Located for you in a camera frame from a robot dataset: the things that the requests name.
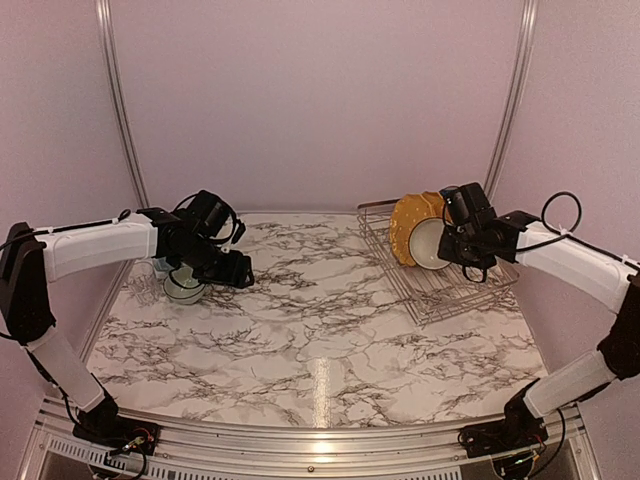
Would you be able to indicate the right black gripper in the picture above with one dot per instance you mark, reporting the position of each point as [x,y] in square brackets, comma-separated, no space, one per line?
[446,250]

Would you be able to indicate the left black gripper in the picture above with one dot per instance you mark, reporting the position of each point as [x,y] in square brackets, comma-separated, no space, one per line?
[234,274]

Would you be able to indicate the white saucer dark rim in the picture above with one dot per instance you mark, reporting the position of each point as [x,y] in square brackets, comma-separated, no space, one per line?
[424,244]

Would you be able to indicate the small white ribbed bowl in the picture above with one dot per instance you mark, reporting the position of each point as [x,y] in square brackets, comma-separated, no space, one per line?
[182,288]

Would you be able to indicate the yellow dotted plate front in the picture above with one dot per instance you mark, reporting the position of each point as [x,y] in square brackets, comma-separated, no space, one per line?
[408,212]

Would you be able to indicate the light blue mug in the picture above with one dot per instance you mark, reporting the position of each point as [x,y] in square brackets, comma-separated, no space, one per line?
[161,268]

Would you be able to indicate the clear glass cup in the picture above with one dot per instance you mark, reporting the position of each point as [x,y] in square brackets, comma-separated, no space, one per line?
[142,284]

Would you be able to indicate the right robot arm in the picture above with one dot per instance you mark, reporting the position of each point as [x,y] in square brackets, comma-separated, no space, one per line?
[475,238]

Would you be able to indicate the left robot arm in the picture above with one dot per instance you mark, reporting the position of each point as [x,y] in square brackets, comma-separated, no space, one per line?
[199,233]

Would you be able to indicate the metal wire dish rack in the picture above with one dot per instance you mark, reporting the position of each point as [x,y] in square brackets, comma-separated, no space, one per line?
[433,295]

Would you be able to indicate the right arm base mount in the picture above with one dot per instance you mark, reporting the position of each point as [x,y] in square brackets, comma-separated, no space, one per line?
[518,429]

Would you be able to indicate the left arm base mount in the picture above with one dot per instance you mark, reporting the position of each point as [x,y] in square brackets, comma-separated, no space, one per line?
[117,435]

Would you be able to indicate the right aluminium frame post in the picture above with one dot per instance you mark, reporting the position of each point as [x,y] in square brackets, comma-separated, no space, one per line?
[515,93]

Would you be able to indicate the aluminium frame post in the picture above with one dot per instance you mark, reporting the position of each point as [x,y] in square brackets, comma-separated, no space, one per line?
[110,54]
[515,93]

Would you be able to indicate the front aluminium frame rail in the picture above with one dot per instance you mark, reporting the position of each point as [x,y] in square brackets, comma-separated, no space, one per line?
[191,449]

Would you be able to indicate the left aluminium frame post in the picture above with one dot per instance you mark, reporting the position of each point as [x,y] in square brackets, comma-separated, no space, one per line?
[110,54]

